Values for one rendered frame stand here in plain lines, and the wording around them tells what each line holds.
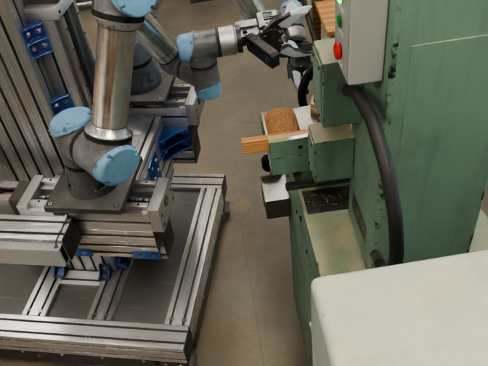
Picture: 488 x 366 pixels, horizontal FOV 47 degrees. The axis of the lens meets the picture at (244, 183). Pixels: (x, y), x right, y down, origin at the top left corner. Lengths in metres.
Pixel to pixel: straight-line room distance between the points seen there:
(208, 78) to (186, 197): 0.96
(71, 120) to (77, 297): 0.88
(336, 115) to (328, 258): 0.38
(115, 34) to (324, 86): 0.48
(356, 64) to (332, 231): 0.58
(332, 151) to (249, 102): 2.01
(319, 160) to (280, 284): 1.12
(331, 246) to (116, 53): 0.67
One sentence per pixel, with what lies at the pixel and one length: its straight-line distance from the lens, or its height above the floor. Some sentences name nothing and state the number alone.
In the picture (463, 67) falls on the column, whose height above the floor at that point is 1.35.
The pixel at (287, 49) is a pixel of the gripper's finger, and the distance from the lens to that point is 1.54.
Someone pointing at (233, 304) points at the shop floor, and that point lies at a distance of 2.29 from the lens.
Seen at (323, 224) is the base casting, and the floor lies 0.80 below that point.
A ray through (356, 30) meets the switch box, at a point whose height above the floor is 1.42.
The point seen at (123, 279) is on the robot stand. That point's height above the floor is 0.23.
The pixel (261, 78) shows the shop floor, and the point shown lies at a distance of 3.44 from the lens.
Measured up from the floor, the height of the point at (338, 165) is 1.00.
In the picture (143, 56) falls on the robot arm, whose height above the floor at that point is 0.94.
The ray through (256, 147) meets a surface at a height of 0.92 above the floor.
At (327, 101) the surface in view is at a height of 1.22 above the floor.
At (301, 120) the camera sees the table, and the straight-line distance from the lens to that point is 1.60.
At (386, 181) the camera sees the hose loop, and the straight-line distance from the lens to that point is 0.92.
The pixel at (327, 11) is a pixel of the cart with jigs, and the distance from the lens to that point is 2.96.
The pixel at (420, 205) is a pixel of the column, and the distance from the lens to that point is 1.18.
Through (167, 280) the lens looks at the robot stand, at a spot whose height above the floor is 0.21.
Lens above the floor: 1.87
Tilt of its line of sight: 43 degrees down
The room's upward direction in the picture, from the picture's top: 8 degrees counter-clockwise
